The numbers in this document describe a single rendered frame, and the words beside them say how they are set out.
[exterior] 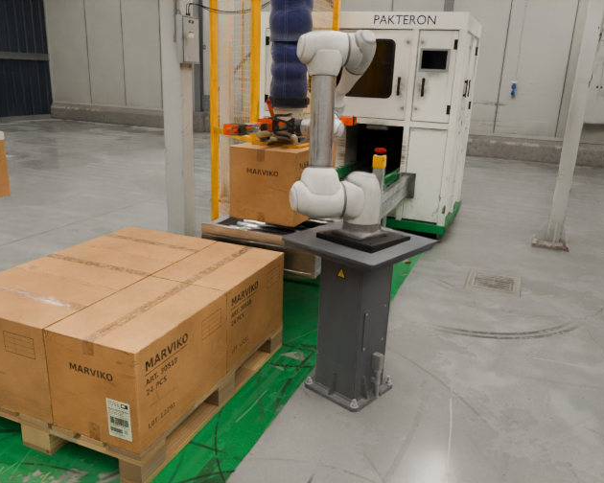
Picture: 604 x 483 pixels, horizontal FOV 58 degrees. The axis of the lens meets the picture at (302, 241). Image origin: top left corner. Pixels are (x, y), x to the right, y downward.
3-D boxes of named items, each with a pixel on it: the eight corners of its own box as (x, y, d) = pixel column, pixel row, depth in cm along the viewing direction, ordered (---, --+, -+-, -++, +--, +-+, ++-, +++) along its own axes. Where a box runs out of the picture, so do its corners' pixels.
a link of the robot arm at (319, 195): (345, 220, 229) (294, 220, 223) (333, 216, 244) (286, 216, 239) (354, 28, 216) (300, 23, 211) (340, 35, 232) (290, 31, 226)
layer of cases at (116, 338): (132, 288, 332) (129, 225, 320) (282, 322, 297) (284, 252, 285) (-58, 386, 226) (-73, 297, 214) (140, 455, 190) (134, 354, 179)
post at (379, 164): (363, 309, 352) (376, 153, 322) (373, 310, 350) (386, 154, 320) (360, 312, 346) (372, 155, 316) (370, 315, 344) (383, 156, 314)
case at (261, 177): (276, 197, 360) (278, 136, 349) (333, 205, 345) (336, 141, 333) (229, 217, 308) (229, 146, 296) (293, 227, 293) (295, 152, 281)
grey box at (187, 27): (194, 63, 379) (193, 17, 370) (199, 63, 377) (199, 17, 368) (176, 62, 362) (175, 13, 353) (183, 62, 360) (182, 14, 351)
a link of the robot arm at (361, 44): (364, 54, 238) (335, 51, 235) (380, 23, 222) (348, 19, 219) (369, 78, 234) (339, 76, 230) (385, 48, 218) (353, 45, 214)
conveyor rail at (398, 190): (402, 195, 498) (404, 174, 493) (407, 195, 496) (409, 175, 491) (308, 275, 293) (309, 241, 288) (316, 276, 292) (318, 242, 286)
